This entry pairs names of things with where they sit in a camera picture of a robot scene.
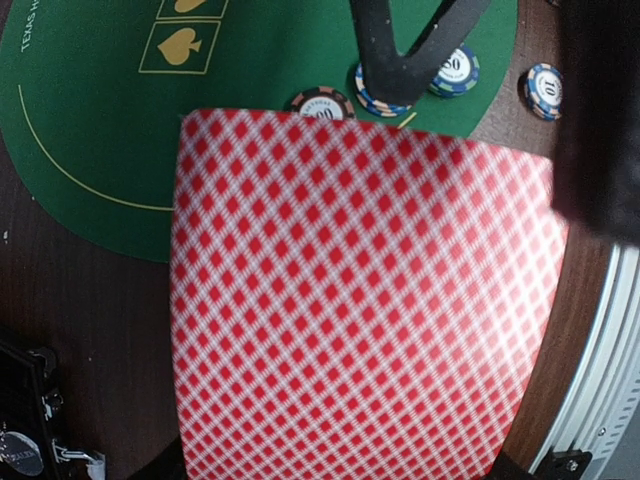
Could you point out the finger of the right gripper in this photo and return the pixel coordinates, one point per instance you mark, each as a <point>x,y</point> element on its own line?
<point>390,76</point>
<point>448,28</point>

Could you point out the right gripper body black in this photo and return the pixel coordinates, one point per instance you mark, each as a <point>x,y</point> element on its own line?
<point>596,161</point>

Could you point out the brown chip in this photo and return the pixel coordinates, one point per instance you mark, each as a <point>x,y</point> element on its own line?
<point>323,102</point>

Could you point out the red checkered playing card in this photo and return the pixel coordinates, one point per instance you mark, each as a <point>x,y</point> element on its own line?
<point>351,300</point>

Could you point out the blue tan chip stack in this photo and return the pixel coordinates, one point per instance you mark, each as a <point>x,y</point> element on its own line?
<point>543,90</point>

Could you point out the round green poker mat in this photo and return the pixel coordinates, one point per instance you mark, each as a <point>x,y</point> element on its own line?
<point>94,95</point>

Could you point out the black poker chip case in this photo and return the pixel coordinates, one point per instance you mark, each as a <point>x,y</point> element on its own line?
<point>29,402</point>

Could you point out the clear round dealer puck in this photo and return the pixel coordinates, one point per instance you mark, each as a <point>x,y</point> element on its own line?
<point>21,454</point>

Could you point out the aluminium front rail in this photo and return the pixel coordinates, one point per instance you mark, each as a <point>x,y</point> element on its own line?
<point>604,394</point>

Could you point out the silver case handle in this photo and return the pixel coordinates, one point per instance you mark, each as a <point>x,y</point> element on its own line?
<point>95,462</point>

